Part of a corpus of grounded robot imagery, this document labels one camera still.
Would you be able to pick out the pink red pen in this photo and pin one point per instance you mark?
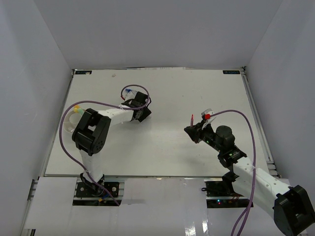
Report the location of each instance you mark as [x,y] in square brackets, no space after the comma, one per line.
[192,120]

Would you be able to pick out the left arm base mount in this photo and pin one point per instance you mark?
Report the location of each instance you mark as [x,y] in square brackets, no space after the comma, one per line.
[88,194]

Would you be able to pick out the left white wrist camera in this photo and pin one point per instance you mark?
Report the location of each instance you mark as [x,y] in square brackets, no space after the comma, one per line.
[130,95]

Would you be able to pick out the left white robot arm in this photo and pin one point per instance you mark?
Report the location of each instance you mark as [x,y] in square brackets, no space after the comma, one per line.
[91,132]

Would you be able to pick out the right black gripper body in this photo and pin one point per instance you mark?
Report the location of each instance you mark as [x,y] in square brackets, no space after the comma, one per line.
[208,136]

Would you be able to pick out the white divided round container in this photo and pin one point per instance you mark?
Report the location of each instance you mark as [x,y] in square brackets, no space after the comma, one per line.
[71,120]

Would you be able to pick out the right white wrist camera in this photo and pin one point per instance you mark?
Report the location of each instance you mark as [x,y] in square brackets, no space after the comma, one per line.
[207,117]

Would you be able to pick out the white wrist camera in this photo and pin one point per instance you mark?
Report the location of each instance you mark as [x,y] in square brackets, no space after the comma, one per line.
[207,117]
[130,95]

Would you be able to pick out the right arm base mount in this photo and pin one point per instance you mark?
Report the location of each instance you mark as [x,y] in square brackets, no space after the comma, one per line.
[220,193]

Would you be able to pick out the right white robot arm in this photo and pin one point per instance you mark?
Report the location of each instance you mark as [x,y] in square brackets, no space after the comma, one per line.
[290,207]

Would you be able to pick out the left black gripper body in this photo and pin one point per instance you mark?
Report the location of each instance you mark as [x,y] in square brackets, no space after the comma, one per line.
[145,112]

